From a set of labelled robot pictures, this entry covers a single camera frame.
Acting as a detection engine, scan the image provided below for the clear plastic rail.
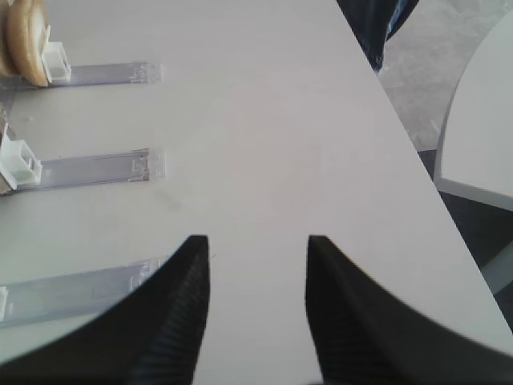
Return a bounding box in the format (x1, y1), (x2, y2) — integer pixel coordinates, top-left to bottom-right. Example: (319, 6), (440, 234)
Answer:
(39, 148), (166, 188)
(48, 61), (163, 87)
(1, 257), (167, 328)

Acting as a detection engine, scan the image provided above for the bottom white pusher block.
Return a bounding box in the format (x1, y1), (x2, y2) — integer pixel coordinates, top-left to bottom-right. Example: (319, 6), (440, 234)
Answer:
(0, 286), (9, 322)

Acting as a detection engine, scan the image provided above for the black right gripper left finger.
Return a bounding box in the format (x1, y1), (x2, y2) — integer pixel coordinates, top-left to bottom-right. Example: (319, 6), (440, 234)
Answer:
(1, 235), (210, 384)

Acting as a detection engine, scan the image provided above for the middle clear plastic rail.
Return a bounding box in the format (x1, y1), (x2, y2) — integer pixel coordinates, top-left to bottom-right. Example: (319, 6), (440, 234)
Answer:
(39, 148), (166, 188)

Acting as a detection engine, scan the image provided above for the tan bread bun slice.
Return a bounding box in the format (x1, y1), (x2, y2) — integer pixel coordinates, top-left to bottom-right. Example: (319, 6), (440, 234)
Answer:
(5, 1), (50, 87)

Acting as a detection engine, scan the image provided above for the bottom clear plastic rail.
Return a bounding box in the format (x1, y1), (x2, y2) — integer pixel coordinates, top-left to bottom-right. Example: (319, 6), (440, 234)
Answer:
(1, 257), (167, 328)

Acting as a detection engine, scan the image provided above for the top clear plastic rail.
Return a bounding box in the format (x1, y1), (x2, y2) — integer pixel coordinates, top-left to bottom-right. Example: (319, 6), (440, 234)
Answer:
(48, 61), (163, 87)

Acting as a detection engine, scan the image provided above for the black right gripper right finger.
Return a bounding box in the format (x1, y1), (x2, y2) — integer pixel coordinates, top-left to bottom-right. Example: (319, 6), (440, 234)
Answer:
(305, 235), (512, 384)

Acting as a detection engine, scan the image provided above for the white pusher block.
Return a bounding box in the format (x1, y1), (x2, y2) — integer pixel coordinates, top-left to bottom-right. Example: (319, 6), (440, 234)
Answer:
(4, 139), (42, 190)
(41, 25), (71, 84)
(0, 286), (9, 322)

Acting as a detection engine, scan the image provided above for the white round side table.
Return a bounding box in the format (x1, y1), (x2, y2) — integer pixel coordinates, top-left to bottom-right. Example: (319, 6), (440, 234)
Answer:
(434, 14), (512, 210)

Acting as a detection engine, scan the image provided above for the top white pusher block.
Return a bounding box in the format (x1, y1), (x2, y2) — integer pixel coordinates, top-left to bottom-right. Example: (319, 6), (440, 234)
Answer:
(41, 25), (71, 84)

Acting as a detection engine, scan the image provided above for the middle white pusher block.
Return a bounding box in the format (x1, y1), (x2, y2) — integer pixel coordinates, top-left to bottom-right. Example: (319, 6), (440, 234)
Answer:
(4, 139), (42, 190)

